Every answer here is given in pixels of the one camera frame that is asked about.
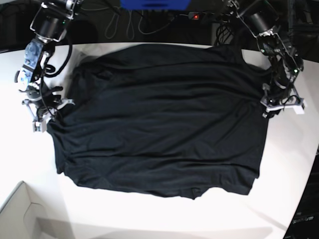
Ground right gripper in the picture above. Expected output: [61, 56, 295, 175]
[22, 95, 75, 123]

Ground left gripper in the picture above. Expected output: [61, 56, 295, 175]
[260, 84, 307, 119]

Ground black t-shirt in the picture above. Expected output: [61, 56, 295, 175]
[47, 44, 271, 199]

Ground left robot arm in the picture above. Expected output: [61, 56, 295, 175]
[226, 0, 307, 118]

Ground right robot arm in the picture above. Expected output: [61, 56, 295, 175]
[15, 0, 83, 124]

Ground white cardboard box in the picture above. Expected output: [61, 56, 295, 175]
[0, 181, 75, 239]

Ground black power strip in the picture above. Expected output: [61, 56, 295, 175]
[186, 11, 235, 21]

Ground blue box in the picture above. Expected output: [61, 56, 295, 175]
[120, 0, 190, 10]

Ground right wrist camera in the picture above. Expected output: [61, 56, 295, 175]
[32, 120, 47, 132]

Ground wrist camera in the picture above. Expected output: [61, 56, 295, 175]
[294, 105, 305, 115]
[32, 120, 47, 132]

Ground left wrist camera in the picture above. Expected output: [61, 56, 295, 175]
[294, 105, 305, 115]

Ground grey hanging cables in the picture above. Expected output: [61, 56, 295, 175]
[104, 6, 175, 39]

